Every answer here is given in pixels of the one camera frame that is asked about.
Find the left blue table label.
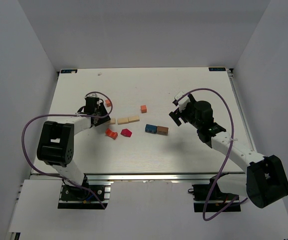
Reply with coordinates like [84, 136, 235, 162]
[60, 69, 77, 74]

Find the orange cube left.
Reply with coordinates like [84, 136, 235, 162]
[105, 99, 112, 107]

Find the right blue table label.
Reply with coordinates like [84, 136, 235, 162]
[208, 67, 226, 72]

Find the red roof block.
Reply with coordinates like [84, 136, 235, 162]
[121, 128, 132, 138]

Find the aluminium table rail right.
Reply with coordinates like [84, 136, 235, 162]
[226, 68, 256, 150]

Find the orange cube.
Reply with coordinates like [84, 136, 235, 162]
[140, 105, 147, 114]
[105, 99, 112, 107]

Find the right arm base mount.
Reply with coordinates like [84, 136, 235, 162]
[187, 184, 241, 213]

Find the brown wood block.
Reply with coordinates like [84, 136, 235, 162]
[156, 126, 169, 136]

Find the purple cable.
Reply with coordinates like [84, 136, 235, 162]
[178, 87, 249, 221]
[21, 91, 113, 210]

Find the aluminium table rail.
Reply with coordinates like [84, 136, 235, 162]
[31, 172, 247, 183]
[226, 68, 256, 150]

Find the aluminium table rail front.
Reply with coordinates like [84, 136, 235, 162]
[31, 172, 247, 183]

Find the orange cube centre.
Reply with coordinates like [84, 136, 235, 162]
[140, 105, 147, 114]

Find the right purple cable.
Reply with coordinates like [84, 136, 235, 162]
[178, 87, 249, 221]

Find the blue wood block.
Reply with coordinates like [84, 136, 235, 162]
[145, 124, 157, 134]

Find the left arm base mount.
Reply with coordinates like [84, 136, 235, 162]
[57, 184, 110, 210]

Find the natural wood block hotel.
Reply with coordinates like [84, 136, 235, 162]
[128, 115, 140, 123]

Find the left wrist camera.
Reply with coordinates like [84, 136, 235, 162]
[84, 92, 100, 100]

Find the orange arch block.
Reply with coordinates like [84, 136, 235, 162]
[105, 128, 118, 140]

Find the blue table label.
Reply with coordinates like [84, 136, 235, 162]
[208, 67, 226, 72]
[60, 69, 77, 74]

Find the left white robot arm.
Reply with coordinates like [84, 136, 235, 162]
[37, 92, 110, 188]

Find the small natural wood block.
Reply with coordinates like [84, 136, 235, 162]
[107, 118, 116, 125]

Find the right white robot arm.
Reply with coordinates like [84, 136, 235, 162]
[169, 92, 288, 209]

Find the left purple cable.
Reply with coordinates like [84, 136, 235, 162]
[21, 91, 113, 210]

